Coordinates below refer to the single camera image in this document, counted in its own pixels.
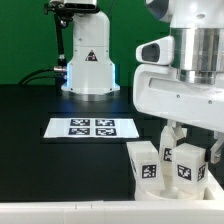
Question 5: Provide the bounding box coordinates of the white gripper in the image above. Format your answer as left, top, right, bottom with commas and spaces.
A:
133, 36, 224, 141

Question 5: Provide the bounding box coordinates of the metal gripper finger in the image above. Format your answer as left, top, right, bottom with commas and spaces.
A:
210, 131, 224, 164

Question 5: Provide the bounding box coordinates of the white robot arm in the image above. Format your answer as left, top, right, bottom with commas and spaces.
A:
63, 0, 224, 163

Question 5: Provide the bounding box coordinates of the white L-shaped fence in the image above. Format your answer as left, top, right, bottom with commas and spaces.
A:
0, 175, 224, 224

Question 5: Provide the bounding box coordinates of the white marker sheet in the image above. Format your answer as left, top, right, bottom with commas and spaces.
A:
44, 118, 139, 138

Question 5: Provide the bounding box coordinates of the black cable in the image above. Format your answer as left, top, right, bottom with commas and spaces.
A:
18, 67, 68, 86

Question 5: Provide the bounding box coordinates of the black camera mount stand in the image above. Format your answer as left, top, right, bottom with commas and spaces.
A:
44, 0, 79, 66

